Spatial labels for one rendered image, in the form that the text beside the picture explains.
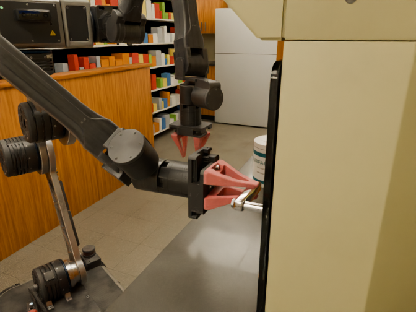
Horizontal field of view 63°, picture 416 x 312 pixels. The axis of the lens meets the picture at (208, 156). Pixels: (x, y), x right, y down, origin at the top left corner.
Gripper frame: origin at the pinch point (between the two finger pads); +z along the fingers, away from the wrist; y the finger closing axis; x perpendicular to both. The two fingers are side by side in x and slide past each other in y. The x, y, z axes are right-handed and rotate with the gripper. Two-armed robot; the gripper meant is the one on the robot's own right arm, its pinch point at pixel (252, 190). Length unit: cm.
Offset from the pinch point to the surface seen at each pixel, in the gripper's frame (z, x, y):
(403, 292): 20.1, -7.4, -6.6
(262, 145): -11, 57, -8
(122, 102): -183, 223, -25
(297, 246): 8.2, -11.3, -1.2
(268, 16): 3.7, -12.4, 22.9
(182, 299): -12.9, 2.2, -25.4
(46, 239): -180, 116, -112
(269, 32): 3.8, -12.3, 21.5
